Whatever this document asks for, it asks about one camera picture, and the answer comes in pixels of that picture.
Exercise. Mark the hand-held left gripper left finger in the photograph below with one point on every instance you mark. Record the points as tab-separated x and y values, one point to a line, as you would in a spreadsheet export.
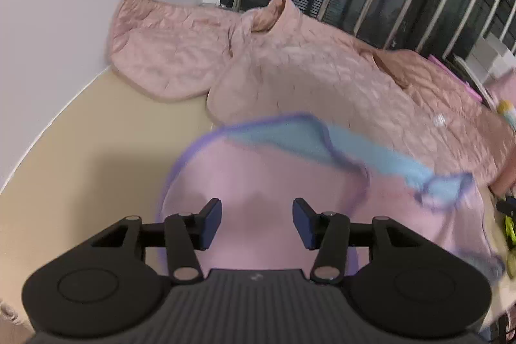
211	223

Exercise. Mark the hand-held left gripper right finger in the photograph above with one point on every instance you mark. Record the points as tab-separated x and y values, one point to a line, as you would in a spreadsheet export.
304	224

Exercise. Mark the pink towel with purple border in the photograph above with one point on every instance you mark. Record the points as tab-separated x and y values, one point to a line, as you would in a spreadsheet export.
262	174

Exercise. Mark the pink quilted jacket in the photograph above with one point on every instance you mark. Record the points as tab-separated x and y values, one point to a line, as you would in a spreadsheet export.
302	78

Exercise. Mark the black and yellow-green object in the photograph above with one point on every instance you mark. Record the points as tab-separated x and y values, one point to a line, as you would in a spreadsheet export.
508	215

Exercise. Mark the pink book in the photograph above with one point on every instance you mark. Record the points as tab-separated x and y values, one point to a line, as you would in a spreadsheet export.
455	76

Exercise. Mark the yellow plush toy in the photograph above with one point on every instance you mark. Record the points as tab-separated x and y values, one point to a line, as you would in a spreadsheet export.
508	112

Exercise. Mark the pink pouch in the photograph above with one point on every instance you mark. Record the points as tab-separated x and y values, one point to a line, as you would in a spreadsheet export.
502	88

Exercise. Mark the stack of white boxes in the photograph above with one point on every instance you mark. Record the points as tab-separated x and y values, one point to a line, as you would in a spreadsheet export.
490	56

